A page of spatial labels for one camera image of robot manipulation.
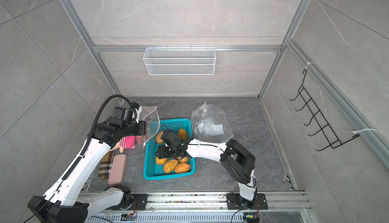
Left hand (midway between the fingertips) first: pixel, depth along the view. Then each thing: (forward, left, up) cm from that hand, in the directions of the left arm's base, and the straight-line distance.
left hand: (146, 124), depth 75 cm
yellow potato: (+4, -17, -17) cm, 24 cm away
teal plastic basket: (-16, 0, -21) cm, 27 cm away
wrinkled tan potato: (+1, -2, -19) cm, 19 cm away
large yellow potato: (-14, -6, -15) cm, 21 cm away
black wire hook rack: (-16, -80, +8) cm, 82 cm away
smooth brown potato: (-12, -18, -20) cm, 29 cm away
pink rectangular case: (-15, +19, -22) cm, 32 cm away
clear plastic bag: (+11, -34, -19) cm, 40 cm away
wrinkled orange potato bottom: (-16, -17, -18) cm, 30 cm away
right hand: (-10, -5, -16) cm, 20 cm away
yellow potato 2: (-15, -11, -18) cm, 26 cm away
